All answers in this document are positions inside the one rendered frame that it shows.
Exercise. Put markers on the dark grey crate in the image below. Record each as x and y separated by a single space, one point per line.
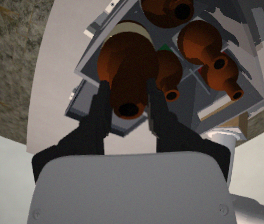
228 18

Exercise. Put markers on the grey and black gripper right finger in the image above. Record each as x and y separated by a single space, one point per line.
170 133

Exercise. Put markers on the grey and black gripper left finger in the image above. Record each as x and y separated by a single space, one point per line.
87 138

